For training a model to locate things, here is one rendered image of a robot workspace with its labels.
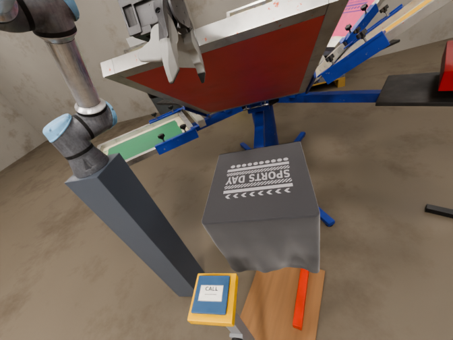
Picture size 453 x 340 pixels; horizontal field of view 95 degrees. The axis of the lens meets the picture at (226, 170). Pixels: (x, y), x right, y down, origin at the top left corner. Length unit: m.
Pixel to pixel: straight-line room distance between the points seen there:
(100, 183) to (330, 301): 1.47
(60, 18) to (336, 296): 1.85
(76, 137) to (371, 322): 1.76
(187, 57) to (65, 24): 0.49
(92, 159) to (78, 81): 0.30
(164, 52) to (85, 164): 0.78
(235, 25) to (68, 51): 0.57
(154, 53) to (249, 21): 0.25
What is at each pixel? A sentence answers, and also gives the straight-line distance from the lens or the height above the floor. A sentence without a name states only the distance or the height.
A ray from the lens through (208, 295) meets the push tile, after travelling 0.69.
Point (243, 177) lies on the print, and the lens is 0.98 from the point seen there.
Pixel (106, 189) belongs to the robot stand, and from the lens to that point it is 1.03.
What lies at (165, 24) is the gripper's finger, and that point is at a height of 1.58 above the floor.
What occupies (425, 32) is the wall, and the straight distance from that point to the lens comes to 6.03.
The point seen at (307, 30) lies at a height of 1.48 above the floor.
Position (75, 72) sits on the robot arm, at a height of 1.55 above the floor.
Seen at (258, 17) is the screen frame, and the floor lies 1.54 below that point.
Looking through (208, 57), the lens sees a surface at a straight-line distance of 0.61.
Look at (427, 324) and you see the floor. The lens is 1.75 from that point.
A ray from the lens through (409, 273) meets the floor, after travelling 1.85.
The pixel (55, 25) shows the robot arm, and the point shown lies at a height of 1.67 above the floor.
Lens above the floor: 1.57
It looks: 36 degrees down
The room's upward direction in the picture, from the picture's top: 20 degrees counter-clockwise
